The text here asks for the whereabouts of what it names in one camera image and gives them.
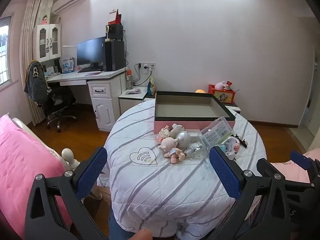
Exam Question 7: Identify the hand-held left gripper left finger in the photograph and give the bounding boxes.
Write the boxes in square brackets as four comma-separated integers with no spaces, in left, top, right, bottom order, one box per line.
[24,146,110,240]

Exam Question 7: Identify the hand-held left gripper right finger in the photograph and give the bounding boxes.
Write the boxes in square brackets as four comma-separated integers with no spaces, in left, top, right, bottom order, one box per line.
[209,145,292,240]

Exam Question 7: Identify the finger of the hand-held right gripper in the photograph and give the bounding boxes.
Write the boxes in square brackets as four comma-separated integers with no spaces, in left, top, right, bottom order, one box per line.
[257,158,285,180]
[290,150,320,183]

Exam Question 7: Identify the teal clear pouch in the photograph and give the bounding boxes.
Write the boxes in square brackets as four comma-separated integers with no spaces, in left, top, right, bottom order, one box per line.
[217,140,240,160]

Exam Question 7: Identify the black hair clips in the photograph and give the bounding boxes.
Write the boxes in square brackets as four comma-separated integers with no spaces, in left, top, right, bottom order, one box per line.
[230,134,248,148]

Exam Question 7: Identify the clear plastic floss box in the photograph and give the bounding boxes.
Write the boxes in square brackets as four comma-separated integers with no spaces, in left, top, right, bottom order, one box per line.
[200,117,234,147]

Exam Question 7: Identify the white ball toy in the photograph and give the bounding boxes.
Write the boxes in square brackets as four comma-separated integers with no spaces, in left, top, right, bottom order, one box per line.
[176,131,193,148]

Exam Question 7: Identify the pig doll blue dress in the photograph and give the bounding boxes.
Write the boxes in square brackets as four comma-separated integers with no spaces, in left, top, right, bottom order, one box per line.
[159,137,187,163]

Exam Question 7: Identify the white plush toy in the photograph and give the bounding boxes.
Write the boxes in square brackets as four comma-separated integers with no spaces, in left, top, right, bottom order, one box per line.
[169,123,185,138]

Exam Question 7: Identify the pink cardboard box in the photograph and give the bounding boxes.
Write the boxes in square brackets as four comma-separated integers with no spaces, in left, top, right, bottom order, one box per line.
[154,91,236,134]

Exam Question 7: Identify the person's left hand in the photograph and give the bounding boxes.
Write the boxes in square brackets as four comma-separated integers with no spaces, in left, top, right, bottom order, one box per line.
[131,228,153,240]

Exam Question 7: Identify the white small box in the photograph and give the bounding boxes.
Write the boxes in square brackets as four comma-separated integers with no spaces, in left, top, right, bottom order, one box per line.
[185,129,202,140]

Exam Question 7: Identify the white desk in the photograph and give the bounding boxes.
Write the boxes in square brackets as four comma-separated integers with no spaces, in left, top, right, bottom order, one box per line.
[45,67,129,132]

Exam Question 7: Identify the person's blue jeans leg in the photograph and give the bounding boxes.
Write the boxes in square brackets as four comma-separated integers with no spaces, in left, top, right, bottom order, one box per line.
[108,214,140,240]

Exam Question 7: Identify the pink plush blanket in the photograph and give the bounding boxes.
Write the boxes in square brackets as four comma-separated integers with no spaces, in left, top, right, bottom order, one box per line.
[0,115,73,240]

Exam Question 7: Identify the striped white quilt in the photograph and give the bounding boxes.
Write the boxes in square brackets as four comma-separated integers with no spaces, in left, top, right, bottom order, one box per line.
[97,99,268,240]

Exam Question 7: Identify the white bedside cabinet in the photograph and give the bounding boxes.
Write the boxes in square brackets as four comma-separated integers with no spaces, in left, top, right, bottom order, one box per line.
[119,86,148,117]

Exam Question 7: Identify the orange plastic crate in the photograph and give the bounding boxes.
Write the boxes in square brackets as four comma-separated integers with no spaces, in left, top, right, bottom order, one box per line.
[208,84,236,103]

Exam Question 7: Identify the black office chair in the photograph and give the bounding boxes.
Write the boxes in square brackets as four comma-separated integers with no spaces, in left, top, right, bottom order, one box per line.
[45,82,77,133]

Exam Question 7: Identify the dark hanging jacket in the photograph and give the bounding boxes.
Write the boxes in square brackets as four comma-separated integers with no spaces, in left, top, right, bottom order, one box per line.
[24,60,48,105]

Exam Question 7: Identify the blue green snack bag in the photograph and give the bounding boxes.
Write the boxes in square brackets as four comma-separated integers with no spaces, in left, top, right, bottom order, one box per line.
[147,77,157,96]

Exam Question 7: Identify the blue box on desk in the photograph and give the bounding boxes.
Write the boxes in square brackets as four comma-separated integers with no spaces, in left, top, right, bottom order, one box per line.
[62,57,75,73]

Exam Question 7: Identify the black computer tower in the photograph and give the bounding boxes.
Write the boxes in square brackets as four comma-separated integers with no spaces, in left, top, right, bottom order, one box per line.
[105,41,125,72]

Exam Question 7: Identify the black computer monitor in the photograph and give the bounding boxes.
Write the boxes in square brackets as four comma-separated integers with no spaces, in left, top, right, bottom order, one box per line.
[77,36,107,72]

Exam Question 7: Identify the white glass door cabinet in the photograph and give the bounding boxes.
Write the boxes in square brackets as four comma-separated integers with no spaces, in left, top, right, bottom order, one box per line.
[33,24,62,62]

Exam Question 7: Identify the black speaker box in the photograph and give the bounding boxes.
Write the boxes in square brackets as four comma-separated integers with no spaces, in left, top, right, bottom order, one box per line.
[108,24,124,41]

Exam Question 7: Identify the window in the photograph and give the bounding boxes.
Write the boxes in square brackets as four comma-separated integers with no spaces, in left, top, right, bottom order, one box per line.
[0,16,12,84]

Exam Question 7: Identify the beige curtain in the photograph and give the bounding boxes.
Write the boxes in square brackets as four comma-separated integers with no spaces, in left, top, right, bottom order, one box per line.
[19,0,54,127]

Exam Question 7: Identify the red paper ornament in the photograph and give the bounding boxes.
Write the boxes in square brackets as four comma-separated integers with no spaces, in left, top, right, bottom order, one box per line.
[108,9,122,25]

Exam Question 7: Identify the white air conditioner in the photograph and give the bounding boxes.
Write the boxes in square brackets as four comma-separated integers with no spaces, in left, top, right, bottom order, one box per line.
[52,0,89,15]

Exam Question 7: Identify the white bed frame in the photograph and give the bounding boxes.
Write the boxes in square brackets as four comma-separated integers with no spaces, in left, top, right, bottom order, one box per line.
[11,117,80,171]

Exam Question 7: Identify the black power cable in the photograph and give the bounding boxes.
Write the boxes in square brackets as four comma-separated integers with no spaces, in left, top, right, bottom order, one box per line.
[132,65,153,87]

